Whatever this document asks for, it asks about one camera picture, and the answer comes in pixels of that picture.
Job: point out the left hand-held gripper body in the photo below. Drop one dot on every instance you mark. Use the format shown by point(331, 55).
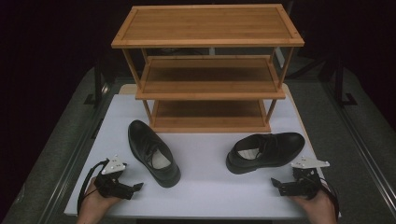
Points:
point(112, 186)

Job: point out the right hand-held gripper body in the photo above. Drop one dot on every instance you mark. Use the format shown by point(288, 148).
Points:
point(306, 185)

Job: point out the black leather lace-up shoe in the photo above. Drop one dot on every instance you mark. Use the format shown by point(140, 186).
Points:
point(277, 144)
point(146, 146)

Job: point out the bamboo three-tier shoe rack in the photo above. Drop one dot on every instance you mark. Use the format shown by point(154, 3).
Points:
point(207, 26)

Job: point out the person's left hand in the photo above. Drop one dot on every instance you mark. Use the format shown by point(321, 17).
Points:
point(93, 207)

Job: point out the person's right hand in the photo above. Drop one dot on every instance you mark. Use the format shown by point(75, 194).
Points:
point(320, 210)

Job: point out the white table mat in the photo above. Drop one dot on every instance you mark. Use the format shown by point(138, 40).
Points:
point(202, 193)

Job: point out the black metal stand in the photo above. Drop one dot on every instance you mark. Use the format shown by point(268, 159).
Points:
point(97, 84)
point(340, 84)

